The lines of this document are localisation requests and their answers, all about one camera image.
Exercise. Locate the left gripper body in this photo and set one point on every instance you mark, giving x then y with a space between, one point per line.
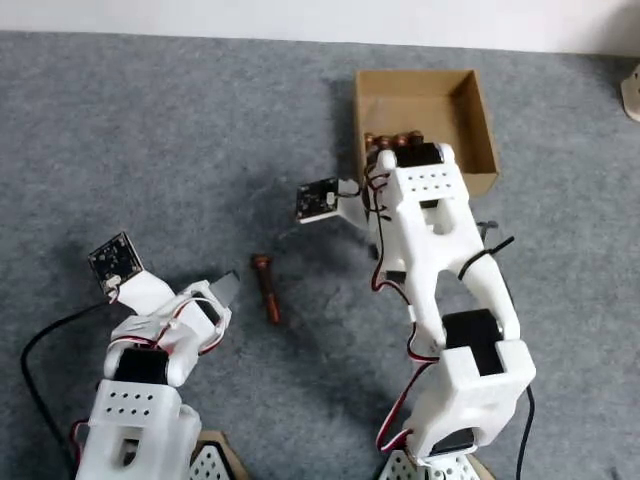
192 330

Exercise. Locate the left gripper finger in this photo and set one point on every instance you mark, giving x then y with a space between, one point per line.
227 286

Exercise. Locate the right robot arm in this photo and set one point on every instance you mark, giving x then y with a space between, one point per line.
440 240

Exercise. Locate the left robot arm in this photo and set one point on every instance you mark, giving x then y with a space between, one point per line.
135 415

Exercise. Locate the copper bolt with sleeve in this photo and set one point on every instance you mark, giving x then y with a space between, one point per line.
266 290
411 137
377 140

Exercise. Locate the cardboard box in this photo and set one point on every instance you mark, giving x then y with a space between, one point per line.
475 125

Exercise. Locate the beige plastic part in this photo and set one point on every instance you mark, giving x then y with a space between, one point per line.
632 95

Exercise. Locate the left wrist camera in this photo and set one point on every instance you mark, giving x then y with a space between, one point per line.
114 260

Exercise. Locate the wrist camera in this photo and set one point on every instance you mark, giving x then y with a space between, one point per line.
315 199
114 260

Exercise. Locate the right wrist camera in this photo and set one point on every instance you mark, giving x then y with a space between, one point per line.
315 199

